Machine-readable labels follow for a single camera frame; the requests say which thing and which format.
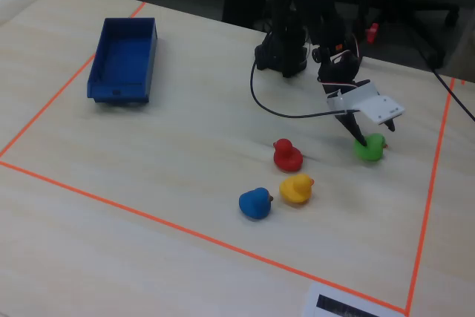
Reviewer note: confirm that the white paper with black bar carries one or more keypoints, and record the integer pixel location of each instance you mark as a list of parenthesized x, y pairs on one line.
[(334, 304)]

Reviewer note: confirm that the blue rubber duck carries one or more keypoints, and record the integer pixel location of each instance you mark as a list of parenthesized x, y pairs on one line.
[(254, 203)]

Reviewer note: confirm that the orange tape strip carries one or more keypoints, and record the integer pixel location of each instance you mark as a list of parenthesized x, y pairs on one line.
[(185, 228), (55, 96), (432, 183)]

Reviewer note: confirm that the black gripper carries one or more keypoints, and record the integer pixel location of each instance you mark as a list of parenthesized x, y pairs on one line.
[(349, 122)]

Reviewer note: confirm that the yellow rubber duck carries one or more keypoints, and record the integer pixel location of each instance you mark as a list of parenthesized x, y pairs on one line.
[(295, 189)]

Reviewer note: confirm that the blue plastic box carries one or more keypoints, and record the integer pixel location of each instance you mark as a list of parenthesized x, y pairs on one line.
[(122, 53)]

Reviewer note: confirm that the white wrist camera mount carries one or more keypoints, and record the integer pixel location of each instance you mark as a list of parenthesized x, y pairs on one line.
[(375, 103)]

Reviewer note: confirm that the red rubber duck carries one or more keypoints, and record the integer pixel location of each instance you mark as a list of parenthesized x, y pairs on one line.
[(286, 155)]

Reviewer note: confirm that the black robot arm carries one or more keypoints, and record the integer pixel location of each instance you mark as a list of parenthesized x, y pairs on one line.
[(293, 35)]

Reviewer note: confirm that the green rubber duck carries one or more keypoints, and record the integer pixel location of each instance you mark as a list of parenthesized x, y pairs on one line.
[(371, 150)]

